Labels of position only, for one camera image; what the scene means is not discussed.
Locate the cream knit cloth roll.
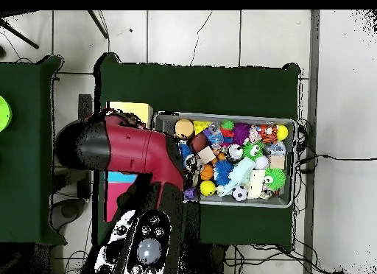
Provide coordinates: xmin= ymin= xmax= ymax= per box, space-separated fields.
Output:
xmin=247 ymin=169 xmax=267 ymax=200

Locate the clear mesh bin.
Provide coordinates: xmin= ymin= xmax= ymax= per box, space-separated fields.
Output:
xmin=152 ymin=111 xmax=298 ymax=210

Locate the mint green knit cloth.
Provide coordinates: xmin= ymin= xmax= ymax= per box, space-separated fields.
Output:
xmin=217 ymin=158 xmax=256 ymax=197

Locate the orange tiger plush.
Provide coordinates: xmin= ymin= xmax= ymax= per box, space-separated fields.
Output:
xmin=257 ymin=124 xmax=279 ymax=144

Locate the purple spiky ball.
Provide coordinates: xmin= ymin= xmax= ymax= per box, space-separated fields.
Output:
xmin=232 ymin=123 xmax=251 ymax=145

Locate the black and white soccer ball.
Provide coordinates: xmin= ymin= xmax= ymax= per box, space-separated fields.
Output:
xmin=232 ymin=185 xmax=250 ymax=203

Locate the yellow cheese wedge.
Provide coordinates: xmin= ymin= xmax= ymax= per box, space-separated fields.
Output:
xmin=193 ymin=120 xmax=212 ymax=136

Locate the yellow ball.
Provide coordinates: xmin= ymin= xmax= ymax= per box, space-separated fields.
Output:
xmin=199 ymin=179 xmax=217 ymax=198

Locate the brown toy football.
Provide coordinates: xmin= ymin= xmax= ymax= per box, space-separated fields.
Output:
xmin=191 ymin=134 xmax=209 ymax=153

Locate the black upright bar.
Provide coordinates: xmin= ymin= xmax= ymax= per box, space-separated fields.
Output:
xmin=77 ymin=94 xmax=94 ymax=200

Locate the lime green round object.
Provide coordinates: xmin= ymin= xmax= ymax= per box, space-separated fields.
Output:
xmin=0 ymin=95 xmax=13 ymax=133

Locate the wooden three-hole box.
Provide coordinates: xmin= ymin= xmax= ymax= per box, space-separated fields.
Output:
xmin=105 ymin=100 xmax=154 ymax=224

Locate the green spiky ball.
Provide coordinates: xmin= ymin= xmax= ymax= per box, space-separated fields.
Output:
xmin=263 ymin=167 xmax=287 ymax=192

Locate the green covered side table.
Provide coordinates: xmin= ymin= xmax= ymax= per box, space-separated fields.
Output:
xmin=0 ymin=55 xmax=66 ymax=247

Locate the black tripod leg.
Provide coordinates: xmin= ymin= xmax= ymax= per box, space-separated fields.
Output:
xmin=88 ymin=10 xmax=110 ymax=39
xmin=0 ymin=17 xmax=40 ymax=50

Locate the dark green tablecloth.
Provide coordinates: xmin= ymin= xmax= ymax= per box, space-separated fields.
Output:
xmin=93 ymin=52 xmax=301 ymax=253

